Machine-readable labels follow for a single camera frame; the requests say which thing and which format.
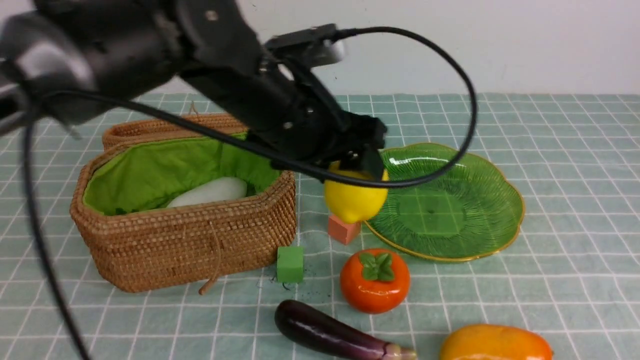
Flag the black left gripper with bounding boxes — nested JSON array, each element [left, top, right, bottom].
[[245, 60, 387, 182]]

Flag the yellow lemon toy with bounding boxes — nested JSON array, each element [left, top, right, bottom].
[[323, 180, 389, 224]]

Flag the orange persimmon toy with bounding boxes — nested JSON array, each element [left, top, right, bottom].
[[339, 248, 411, 315]]

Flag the white radish toy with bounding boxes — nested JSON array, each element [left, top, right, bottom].
[[166, 177, 249, 208]]

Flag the purple eggplant toy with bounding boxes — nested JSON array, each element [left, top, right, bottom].
[[274, 299, 418, 360]]

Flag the orange mango toy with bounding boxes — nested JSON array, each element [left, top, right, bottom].
[[439, 323, 554, 360]]

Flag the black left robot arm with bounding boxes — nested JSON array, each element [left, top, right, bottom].
[[1, 0, 386, 181]]

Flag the orange-pink foam cube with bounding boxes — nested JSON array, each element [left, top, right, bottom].
[[327, 214, 362, 246]]

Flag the green glass leaf plate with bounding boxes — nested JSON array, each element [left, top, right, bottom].
[[366, 153, 526, 263]]

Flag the green foam cube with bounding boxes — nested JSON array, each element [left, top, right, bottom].
[[276, 246, 305, 284]]

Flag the green checkered tablecloth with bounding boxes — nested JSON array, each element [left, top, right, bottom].
[[32, 93, 640, 360]]

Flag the woven wicker basket green lining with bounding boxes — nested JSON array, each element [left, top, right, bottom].
[[69, 131, 297, 294]]

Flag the woven wicker basket lid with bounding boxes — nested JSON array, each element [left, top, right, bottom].
[[102, 104, 247, 150]]

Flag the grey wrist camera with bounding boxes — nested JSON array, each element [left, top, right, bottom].
[[264, 23, 346, 68]]

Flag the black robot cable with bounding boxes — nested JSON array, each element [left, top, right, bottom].
[[22, 26, 479, 360]]

